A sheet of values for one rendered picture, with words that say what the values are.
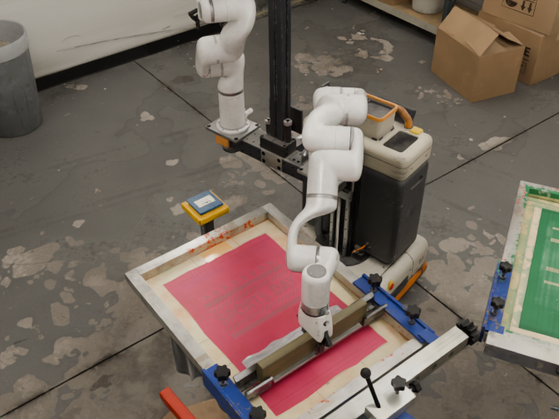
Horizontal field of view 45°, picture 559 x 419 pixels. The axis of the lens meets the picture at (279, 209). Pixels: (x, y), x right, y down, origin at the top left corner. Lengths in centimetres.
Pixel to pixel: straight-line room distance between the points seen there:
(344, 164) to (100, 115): 332
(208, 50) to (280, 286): 81
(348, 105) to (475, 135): 274
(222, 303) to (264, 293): 14
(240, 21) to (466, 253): 207
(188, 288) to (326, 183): 64
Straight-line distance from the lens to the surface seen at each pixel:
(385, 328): 207
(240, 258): 227
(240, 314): 209
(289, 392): 192
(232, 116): 249
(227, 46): 225
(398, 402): 177
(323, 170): 179
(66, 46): 533
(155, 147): 452
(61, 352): 337
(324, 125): 191
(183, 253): 225
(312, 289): 173
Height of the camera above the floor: 253
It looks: 40 degrees down
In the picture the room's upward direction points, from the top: 1 degrees counter-clockwise
